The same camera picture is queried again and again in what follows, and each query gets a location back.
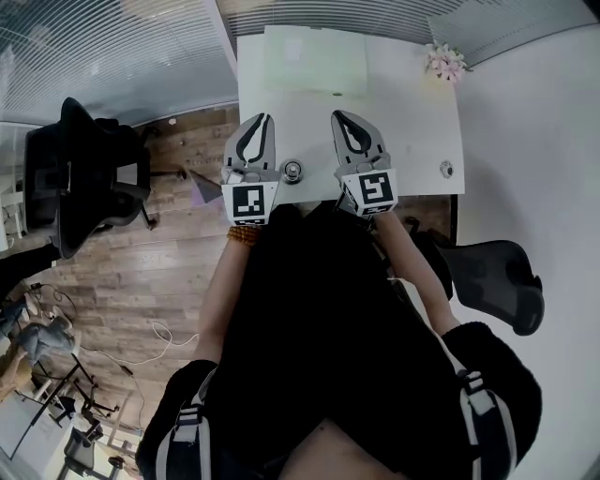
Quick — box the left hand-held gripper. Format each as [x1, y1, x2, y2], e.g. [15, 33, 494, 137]
[219, 112, 283, 228]

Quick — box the grey office chair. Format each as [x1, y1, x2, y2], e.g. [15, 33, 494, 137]
[62, 420, 105, 480]

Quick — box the person's left forearm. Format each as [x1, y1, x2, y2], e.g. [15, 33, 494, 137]
[195, 232, 262, 366]

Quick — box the pink flower bouquet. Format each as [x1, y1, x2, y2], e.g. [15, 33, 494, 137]
[422, 40, 471, 84]

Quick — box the black mesh office chair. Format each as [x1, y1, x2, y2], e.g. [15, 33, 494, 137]
[411, 228, 546, 338]
[22, 96, 158, 261]

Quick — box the person's face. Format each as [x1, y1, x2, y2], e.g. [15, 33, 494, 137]
[279, 418, 391, 480]

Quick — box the pale green flat box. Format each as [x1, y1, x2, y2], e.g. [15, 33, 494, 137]
[262, 24, 368, 98]

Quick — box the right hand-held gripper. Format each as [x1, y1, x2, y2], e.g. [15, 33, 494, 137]
[330, 110, 400, 218]

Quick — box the white floor cable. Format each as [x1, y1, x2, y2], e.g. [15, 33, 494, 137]
[151, 320, 202, 349]

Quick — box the person's black shirt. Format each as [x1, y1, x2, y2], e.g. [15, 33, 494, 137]
[134, 201, 545, 480]

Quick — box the purple triangular panel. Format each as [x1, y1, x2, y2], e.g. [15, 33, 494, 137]
[187, 169, 223, 207]

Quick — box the person's right forearm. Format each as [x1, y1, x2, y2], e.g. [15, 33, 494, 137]
[371, 212, 464, 338]

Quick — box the black folding stand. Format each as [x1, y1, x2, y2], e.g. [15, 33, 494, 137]
[31, 350, 119, 424]

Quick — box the orange bead bracelet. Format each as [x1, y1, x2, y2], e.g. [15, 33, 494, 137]
[226, 224, 262, 248]

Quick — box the glass partition with blinds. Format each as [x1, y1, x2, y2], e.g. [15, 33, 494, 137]
[0, 0, 600, 128]

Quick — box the white backpack shoulder strap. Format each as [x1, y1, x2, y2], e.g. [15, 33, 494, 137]
[387, 276, 520, 480]
[156, 368, 216, 480]

